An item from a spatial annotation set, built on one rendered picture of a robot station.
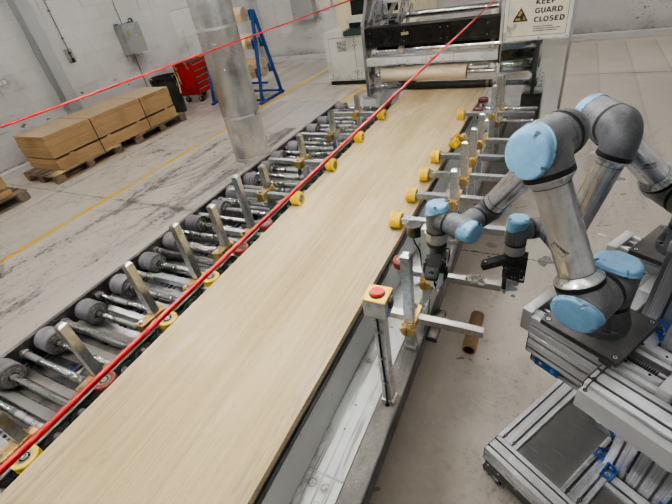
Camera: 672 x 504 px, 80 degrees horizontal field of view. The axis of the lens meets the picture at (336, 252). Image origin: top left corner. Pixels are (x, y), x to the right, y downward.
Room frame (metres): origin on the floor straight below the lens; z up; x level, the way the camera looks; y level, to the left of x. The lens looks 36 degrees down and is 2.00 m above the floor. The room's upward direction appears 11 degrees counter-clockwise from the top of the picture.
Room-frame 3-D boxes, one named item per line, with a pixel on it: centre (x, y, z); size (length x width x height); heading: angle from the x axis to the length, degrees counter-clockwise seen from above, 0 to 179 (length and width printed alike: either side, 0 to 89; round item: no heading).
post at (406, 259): (1.07, -0.23, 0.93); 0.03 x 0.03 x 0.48; 58
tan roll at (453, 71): (3.78, -1.27, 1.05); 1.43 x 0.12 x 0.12; 58
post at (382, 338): (0.84, -0.09, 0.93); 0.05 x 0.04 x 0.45; 148
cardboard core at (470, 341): (1.63, -0.75, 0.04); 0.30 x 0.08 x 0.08; 148
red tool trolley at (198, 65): (9.52, 2.30, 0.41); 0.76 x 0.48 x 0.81; 155
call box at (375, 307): (0.85, -0.09, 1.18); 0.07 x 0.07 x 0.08; 58
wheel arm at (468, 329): (1.07, -0.29, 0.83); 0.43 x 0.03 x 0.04; 58
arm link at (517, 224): (1.14, -0.66, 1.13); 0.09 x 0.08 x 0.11; 87
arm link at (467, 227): (1.04, -0.42, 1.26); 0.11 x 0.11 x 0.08; 30
